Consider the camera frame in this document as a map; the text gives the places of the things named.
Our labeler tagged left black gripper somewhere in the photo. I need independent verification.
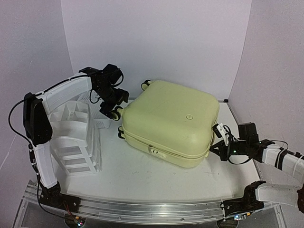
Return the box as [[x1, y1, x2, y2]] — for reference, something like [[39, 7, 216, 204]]
[[95, 84, 130, 119]]

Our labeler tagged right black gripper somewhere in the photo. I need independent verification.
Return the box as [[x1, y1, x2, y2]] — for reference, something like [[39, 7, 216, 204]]
[[209, 140, 248, 162]]

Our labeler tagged pale yellow hard-shell suitcase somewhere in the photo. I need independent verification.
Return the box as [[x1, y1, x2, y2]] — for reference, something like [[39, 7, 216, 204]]
[[118, 80, 219, 168]]

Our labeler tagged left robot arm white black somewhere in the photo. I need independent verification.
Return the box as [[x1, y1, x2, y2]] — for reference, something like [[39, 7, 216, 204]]
[[23, 64, 129, 189]]

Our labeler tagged white perforated plastic basket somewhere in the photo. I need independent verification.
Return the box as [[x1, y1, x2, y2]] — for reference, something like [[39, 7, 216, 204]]
[[80, 92, 112, 130]]

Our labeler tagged white plastic drawer organizer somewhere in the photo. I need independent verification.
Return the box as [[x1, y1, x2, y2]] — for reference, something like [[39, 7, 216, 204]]
[[48, 101, 102, 176]]

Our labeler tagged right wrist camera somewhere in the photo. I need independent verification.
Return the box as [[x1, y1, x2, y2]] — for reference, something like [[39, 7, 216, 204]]
[[212, 123, 231, 146]]

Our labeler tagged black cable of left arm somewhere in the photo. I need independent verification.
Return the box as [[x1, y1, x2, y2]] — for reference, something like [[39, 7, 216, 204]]
[[8, 99, 31, 143]]

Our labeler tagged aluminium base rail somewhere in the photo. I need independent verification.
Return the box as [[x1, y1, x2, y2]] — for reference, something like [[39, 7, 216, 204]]
[[13, 181, 285, 228]]

